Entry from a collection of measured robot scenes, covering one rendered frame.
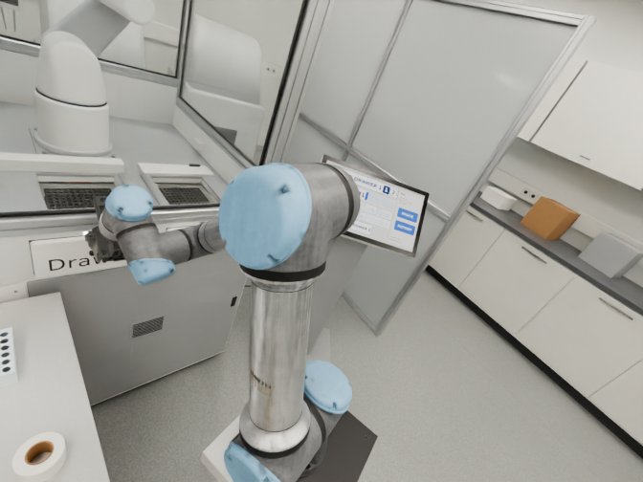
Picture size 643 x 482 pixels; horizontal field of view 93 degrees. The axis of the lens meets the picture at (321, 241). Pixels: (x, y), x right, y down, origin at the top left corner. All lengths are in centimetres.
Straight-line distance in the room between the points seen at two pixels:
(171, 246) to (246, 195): 37
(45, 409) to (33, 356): 14
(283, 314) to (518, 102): 168
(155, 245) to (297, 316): 37
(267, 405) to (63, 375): 56
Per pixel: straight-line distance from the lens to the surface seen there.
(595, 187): 377
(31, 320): 106
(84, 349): 138
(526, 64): 194
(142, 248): 68
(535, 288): 318
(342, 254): 148
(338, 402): 65
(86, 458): 85
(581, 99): 353
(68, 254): 104
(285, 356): 45
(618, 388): 331
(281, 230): 32
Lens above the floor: 154
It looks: 30 degrees down
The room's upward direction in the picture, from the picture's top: 24 degrees clockwise
